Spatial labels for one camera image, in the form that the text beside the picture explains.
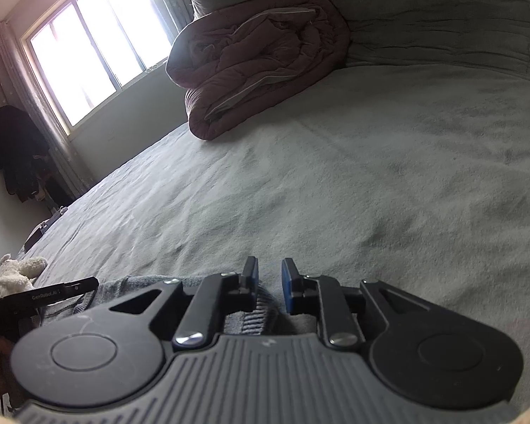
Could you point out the grey knit sweater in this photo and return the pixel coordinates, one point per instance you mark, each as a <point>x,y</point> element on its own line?
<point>243,322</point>

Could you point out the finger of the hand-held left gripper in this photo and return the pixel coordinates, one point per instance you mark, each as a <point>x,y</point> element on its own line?
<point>83,285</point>

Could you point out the pink folded quilt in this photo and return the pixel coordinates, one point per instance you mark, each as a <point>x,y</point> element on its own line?
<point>265,66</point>

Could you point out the dark metal frame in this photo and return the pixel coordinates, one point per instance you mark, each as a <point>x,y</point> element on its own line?
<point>44,227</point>

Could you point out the grey bed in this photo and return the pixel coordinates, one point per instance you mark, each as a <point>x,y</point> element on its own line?
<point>335,176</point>

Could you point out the white plush toy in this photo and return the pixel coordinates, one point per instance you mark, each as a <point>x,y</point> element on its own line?
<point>15,271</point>

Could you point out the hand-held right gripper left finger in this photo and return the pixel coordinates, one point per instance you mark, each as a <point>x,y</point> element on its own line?
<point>251,280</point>

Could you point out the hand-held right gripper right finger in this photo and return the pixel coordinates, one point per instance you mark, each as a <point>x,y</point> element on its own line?
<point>288,285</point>

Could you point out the grey quilted headboard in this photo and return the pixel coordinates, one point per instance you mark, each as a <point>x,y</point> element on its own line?
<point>446,13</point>

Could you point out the dark hanging clothes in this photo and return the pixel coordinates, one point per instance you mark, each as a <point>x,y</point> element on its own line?
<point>15,150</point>

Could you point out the window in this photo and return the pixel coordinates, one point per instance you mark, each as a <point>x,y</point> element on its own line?
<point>97,48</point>

